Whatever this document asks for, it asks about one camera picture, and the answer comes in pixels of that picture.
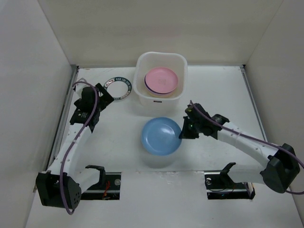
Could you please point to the pink plate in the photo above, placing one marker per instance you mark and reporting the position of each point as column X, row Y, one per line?
column 161, row 72

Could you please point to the blue plate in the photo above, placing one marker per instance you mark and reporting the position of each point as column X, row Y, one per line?
column 160, row 136

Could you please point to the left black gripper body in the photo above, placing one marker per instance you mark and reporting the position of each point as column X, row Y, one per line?
column 79, row 101

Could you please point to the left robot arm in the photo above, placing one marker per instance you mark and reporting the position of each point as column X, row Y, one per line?
column 61, row 185

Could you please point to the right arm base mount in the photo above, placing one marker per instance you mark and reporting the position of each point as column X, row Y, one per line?
column 221, row 187

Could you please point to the purple plate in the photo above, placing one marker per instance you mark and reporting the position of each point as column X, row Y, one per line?
column 148, row 89

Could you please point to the cream plate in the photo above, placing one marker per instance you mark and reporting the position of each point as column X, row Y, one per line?
column 160, row 95

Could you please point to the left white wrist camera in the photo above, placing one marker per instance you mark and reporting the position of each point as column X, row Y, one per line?
column 78, row 88

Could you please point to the green-rimmed white plate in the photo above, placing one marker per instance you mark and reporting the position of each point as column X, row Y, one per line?
column 118, row 87

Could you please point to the white plastic bin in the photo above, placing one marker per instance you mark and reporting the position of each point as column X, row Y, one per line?
column 149, row 60

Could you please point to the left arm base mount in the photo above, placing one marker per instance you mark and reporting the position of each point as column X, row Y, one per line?
column 110, row 190

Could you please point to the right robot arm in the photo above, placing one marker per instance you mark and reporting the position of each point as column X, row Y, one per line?
column 278, row 165

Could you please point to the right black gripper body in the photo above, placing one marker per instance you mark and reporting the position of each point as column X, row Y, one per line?
column 188, row 128

